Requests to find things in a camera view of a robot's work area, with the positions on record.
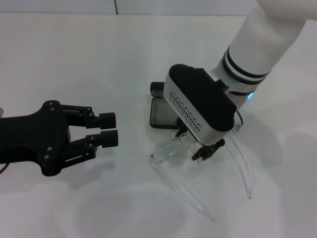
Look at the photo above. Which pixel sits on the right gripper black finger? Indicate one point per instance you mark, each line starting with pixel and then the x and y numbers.
pixel 206 151
pixel 182 129

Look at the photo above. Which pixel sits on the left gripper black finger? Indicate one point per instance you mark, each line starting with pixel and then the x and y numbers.
pixel 107 120
pixel 110 138

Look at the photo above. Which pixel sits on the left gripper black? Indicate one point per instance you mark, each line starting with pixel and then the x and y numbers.
pixel 29 138

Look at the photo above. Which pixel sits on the clear transparent glasses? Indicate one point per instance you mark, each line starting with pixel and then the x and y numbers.
pixel 171 148

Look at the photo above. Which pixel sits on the black glasses case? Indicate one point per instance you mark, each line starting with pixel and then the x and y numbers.
pixel 161 111

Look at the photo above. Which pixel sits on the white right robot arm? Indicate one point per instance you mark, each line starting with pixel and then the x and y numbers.
pixel 260 37

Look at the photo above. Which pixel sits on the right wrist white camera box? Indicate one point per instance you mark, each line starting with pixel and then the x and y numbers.
pixel 205 96

